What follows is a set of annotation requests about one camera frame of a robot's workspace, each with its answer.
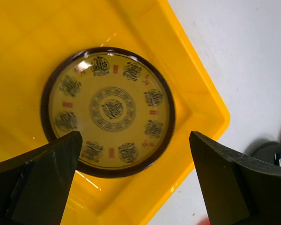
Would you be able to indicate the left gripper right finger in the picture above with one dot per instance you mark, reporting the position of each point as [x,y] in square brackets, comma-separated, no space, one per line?
[237,189]

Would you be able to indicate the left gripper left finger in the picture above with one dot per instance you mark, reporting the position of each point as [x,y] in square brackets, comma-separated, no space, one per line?
[34,186]

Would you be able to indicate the yellow patterned plate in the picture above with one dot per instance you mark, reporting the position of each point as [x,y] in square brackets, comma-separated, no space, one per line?
[118,101]

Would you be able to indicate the orange plate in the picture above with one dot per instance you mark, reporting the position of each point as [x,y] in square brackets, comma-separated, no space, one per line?
[205,221]

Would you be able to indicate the yellow plastic bin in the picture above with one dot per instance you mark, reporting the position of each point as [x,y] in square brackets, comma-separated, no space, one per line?
[37,35]

